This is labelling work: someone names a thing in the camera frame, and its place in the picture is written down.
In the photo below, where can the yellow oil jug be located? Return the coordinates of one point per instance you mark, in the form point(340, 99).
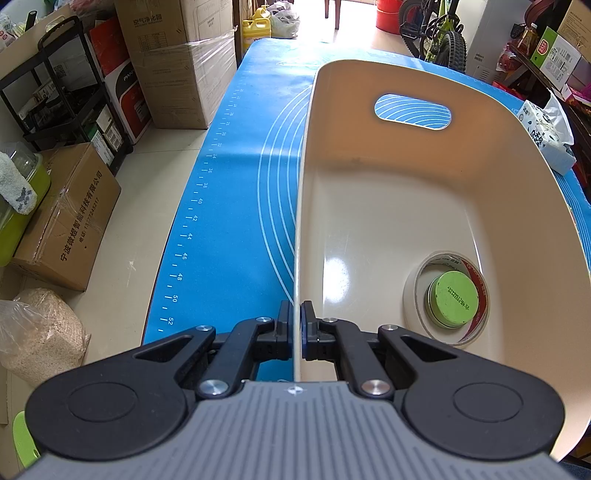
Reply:
point(258, 27)

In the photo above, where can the green black bicycle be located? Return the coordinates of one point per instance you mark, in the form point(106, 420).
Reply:
point(432, 31)

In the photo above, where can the black metal shelf rack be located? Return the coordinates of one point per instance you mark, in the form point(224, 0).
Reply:
point(54, 91)

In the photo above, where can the beige plastic storage bin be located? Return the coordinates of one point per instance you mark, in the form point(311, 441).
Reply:
point(400, 163)

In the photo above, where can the green white product box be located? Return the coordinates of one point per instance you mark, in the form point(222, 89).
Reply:
point(556, 58)

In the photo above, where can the white plastic bag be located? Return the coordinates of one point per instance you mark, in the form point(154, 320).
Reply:
point(284, 20)

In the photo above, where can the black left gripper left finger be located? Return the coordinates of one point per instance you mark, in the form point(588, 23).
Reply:
point(214, 365)

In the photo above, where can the tall right cardboard box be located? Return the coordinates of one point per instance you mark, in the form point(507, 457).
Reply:
point(575, 27)

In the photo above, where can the red plastic bucket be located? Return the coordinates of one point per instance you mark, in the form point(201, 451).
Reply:
point(388, 15)

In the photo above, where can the bag of wood pellets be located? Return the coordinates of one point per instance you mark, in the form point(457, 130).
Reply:
point(41, 336)

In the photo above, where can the large stacked cardboard box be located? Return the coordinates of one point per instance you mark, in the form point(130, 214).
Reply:
point(183, 53)

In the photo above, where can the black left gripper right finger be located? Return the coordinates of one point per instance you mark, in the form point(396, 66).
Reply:
point(374, 365)

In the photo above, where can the green appliance with towel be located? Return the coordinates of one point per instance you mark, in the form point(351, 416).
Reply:
point(24, 183)

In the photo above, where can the brown floor cardboard box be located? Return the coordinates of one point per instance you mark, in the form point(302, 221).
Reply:
point(61, 241)

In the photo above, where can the white floral tissue box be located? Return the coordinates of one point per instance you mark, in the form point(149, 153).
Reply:
point(550, 130)

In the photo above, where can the clear packing tape roll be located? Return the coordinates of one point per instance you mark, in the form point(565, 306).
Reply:
point(414, 298)

